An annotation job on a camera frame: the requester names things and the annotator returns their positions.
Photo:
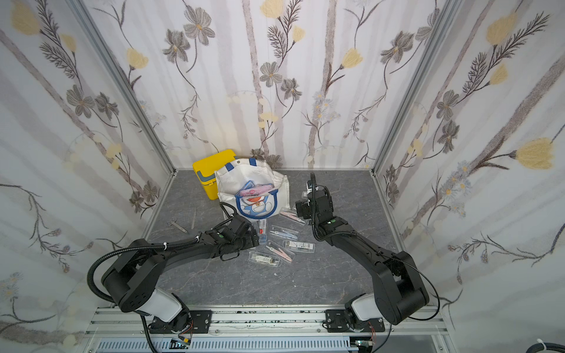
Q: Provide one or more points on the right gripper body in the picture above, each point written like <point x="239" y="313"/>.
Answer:
<point x="307" y="209"/>

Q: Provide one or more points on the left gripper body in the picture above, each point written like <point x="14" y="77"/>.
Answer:
<point x="247" y="243"/>

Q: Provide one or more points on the clear case with red label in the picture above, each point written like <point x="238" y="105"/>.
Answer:
<point x="262" y="231"/>

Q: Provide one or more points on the white canvas cartoon tote bag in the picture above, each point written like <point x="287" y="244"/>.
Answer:
<point x="246" y="173"/>

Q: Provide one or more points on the clear long compass case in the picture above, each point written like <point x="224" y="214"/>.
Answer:
<point x="300" y="247"/>

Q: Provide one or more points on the pink compass set case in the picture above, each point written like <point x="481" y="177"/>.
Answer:
<point x="256" y="191"/>

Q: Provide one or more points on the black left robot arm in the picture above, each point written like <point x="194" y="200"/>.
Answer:
<point x="128" y="277"/>

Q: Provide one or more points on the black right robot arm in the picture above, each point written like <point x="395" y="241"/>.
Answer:
<point x="399" y="289"/>

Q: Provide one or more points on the right arm mounting base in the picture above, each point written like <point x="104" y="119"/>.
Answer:
<point x="345" y="321"/>

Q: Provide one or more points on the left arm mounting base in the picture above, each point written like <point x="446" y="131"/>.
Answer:
<point x="188" y="321"/>

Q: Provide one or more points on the clear case with pink compass centre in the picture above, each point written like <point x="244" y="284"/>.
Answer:
<point x="280" y="251"/>

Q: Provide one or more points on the clear case small lower centre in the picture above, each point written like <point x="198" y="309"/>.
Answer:
<point x="264" y="259"/>

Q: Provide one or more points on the yellow plastic lidded box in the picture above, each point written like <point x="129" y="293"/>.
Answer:
<point x="205" y="170"/>

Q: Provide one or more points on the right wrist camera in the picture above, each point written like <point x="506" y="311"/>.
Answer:
<point x="311" y="188"/>

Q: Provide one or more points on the metal scalpel handle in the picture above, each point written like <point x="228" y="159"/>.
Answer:
<point x="193" y="220"/>

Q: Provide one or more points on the aluminium front rail frame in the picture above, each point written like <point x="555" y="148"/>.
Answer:
<point x="301" y="328"/>

